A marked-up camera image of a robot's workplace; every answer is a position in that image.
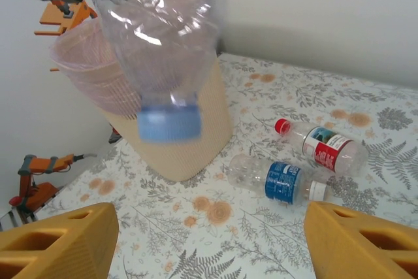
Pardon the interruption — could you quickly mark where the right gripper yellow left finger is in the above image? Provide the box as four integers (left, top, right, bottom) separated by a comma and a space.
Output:
0, 203, 119, 279

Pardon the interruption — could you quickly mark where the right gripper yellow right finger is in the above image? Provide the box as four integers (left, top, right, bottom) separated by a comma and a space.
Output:
304, 201, 418, 279

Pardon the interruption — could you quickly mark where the clear bottle red label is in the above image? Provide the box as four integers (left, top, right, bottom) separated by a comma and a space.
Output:
274, 118, 369, 175

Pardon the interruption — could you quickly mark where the clear bottle blue label white cap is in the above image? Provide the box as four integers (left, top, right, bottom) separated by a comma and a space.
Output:
227, 154, 334, 206

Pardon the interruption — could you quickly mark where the clear bottle blue logo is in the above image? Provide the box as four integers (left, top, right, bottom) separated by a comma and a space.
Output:
86, 0, 236, 144

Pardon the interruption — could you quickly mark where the pink plastic bin liner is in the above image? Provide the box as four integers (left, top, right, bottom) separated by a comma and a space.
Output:
48, 19, 146, 117

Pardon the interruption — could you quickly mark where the beige ribbed waste bin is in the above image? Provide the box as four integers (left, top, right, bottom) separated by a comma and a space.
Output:
48, 19, 235, 182

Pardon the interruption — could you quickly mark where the orange claw gripper model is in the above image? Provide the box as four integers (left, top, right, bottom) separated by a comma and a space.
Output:
33, 0, 99, 37

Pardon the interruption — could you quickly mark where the floral patterned tablecloth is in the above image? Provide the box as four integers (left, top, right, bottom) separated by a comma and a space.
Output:
32, 52, 418, 279

